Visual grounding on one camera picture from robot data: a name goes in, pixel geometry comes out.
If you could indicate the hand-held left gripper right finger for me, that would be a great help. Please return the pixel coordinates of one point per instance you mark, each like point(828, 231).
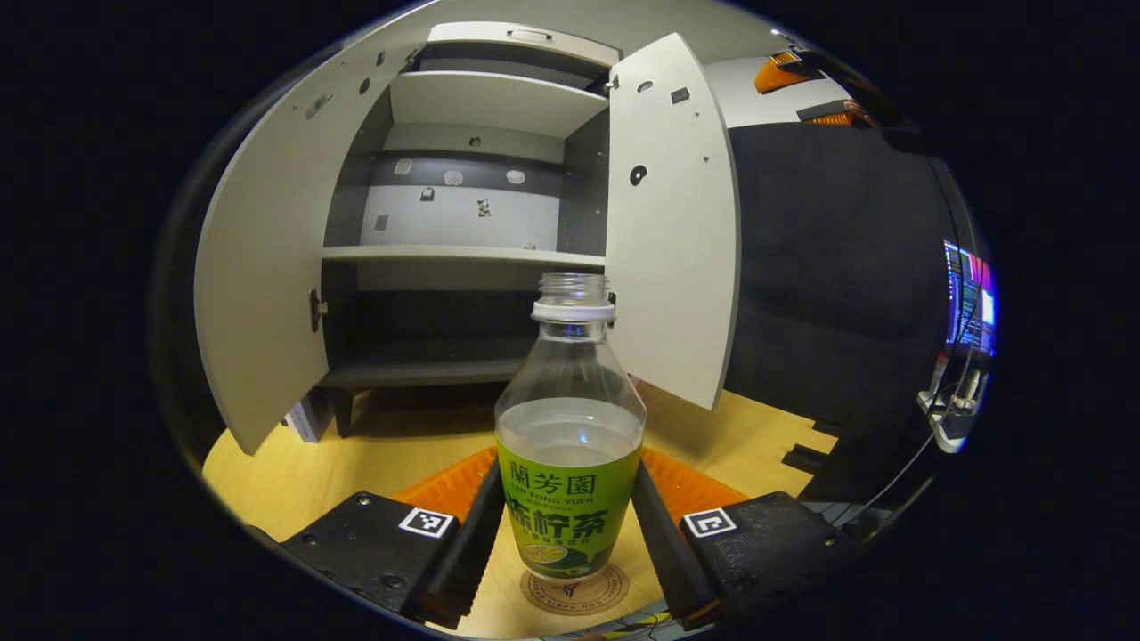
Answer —
point(663, 552)

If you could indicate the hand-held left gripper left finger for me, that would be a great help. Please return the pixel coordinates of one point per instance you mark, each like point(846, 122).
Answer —
point(468, 552)

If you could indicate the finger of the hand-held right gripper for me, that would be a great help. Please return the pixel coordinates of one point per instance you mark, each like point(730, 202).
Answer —
point(777, 76)
point(833, 116)

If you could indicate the round brown coaster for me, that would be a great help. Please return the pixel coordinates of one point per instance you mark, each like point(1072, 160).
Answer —
point(614, 588)

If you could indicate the green label clear bottle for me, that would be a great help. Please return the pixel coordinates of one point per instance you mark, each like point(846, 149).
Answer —
point(570, 499)

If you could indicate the white cabinet door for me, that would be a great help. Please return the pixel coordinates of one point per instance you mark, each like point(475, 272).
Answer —
point(672, 231)
point(267, 267)

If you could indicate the white and grey cabinet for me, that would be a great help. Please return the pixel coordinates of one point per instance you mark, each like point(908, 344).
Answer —
point(481, 98)

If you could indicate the white cabinet drawer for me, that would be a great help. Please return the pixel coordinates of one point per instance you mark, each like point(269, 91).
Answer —
point(481, 34)

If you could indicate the computer monitor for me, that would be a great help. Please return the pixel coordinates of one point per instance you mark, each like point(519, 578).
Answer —
point(971, 298)

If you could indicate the pale grey book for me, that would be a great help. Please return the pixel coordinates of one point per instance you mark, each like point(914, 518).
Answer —
point(313, 418)

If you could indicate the white desk device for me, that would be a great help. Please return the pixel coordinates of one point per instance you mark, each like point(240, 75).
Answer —
point(951, 418)

